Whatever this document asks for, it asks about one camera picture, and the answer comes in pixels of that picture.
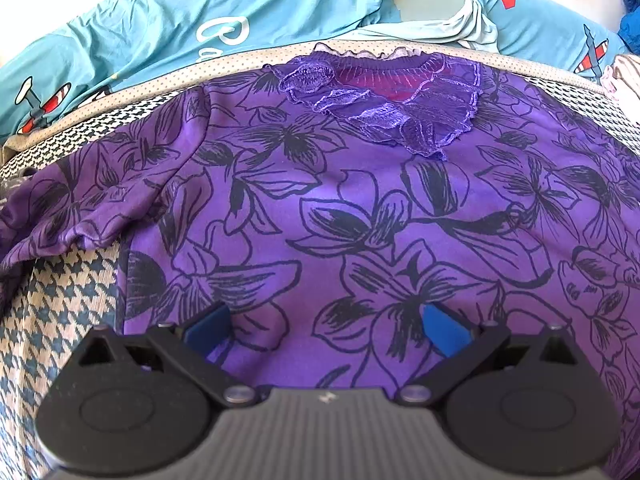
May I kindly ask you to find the teal airplane printed bedsheet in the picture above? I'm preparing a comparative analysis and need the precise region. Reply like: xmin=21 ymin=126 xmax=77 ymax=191
xmin=0 ymin=0 xmax=640 ymax=150

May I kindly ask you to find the pale pink cloth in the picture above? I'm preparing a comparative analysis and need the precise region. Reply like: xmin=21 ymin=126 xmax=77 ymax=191
xmin=599 ymin=54 xmax=640 ymax=112

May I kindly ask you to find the bright blue cloth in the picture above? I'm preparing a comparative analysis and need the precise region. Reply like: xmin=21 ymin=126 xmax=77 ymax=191
xmin=617 ymin=9 xmax=640 ymax=57

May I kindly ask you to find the light blue cloth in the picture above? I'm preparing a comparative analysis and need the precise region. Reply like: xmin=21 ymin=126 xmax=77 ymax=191
xmin=360 ymin=0 xmax=502 ymax=54

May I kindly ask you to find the purple floral top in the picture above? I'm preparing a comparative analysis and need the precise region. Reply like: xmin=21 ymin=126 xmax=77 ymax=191
xmin=0 ymin=45 xmax=640 ymax=480

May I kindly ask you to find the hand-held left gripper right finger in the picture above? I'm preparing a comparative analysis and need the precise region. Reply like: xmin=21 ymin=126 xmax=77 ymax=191
xmin=395 ymin=302 xmax=583 ymax=407

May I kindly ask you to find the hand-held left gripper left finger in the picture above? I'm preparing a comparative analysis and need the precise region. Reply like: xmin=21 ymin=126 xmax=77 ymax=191
xmin=75 ymin=302 xmax=261 ymax=408

